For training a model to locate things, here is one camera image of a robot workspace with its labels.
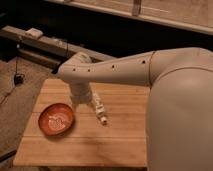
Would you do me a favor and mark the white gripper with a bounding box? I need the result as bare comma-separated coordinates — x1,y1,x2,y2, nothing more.
69,83,92,105

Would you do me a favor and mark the small white bottle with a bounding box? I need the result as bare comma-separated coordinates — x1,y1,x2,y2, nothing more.
93,93,107,125

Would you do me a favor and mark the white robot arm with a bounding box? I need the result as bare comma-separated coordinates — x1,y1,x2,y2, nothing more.
57,47,213,171

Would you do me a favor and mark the orange ceramic bowl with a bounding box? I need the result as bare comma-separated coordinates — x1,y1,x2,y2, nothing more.
38,103,74,136

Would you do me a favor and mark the wooden board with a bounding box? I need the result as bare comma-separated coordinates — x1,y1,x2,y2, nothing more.
13,79,149,168

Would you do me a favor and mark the white block on beam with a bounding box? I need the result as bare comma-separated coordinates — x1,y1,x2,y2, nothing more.
25,28,43,38

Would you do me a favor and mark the wooden beam rail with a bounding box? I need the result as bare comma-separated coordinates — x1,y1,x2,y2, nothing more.
0,25,113,61

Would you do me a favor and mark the black cable with plug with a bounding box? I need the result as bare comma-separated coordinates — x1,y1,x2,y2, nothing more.
0,43,25,104

